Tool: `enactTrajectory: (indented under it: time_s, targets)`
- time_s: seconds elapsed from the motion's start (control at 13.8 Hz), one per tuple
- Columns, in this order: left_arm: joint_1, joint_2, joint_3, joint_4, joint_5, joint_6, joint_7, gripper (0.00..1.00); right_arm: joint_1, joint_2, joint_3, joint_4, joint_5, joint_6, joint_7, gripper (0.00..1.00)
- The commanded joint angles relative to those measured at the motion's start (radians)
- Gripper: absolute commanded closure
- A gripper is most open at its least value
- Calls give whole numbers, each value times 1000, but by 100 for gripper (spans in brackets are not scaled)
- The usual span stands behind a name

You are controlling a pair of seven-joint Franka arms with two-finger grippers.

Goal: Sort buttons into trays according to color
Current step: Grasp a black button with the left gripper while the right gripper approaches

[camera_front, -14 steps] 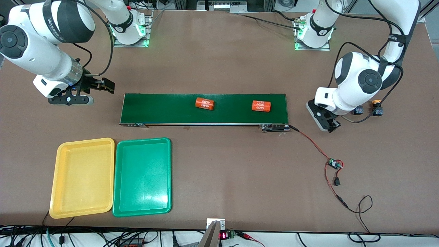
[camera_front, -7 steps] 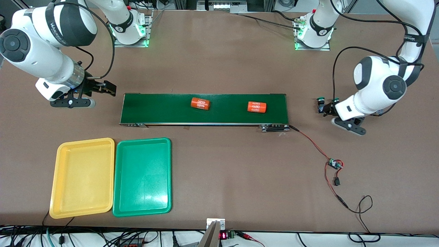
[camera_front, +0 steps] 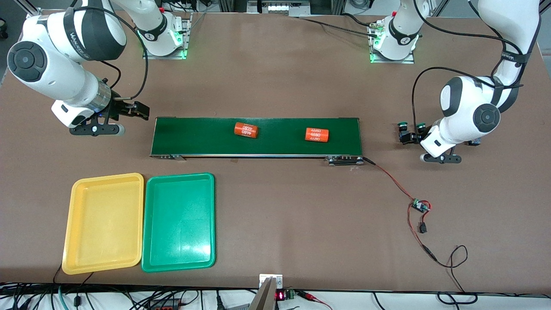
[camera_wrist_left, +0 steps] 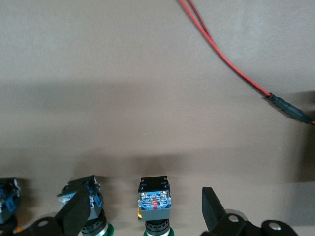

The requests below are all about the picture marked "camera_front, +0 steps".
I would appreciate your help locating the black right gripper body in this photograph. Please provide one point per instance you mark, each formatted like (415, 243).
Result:
(116, 110)

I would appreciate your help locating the orange cylinder battery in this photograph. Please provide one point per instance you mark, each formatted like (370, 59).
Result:
(246, 130)
(317, 134)

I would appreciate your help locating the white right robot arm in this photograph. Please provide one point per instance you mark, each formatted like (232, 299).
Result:
(51, 73)

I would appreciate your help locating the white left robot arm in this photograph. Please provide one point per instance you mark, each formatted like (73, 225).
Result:
(469, 94)

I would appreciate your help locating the small green circuit board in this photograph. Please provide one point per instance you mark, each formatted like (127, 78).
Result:
(418, 205)

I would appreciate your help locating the yellow plastic tray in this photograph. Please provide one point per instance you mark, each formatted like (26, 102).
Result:
(103, 224)

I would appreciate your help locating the green plastic tray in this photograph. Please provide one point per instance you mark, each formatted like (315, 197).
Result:
(178, 224)

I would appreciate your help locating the green conveyor belt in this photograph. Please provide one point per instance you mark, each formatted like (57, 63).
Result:
(280, 142)

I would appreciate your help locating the black caster wheel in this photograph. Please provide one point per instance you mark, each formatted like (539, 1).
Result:
(2, 28)

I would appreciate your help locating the aluminium rack with lights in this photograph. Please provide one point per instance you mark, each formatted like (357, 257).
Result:
(280, 7)

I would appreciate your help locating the red black clip lead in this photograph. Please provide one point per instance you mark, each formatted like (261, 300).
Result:
(314, 298)

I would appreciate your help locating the red black power strip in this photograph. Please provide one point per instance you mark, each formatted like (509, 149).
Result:
(163, 305)

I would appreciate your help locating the red digit display module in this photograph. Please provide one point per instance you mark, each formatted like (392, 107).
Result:
(280, 295)

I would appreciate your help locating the aluminium frame profile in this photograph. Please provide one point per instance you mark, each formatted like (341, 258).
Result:
(35, 9)

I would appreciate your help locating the grey metal camera mount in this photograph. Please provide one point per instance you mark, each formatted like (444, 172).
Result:
(267, 297)

